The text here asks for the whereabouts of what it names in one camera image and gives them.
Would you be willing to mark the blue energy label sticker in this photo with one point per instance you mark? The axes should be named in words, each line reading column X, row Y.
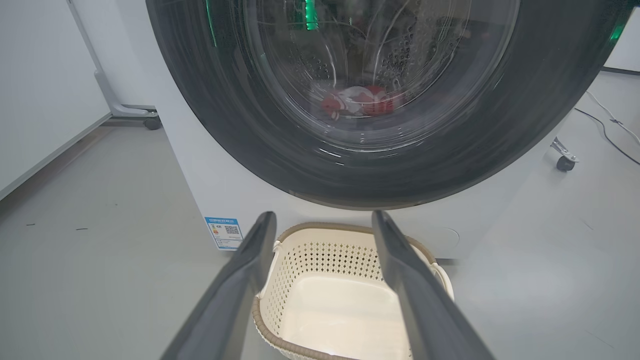
column 224, row 232

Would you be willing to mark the dark round washing machine door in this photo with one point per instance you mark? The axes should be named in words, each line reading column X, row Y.
column 250, row 150

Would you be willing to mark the white front-load washing machine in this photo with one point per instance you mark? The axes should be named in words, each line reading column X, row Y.
column 225, row 190

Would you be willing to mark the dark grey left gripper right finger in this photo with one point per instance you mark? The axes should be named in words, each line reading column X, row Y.
column 425, row 310

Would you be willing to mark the red garment with white stripes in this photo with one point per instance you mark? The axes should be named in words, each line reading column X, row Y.
column 382, row 102

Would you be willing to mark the cream perforated laundry basket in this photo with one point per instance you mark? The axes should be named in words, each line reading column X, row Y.
column 340, row 310

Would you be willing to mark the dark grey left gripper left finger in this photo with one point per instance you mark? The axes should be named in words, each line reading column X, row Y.
column 225, row 305

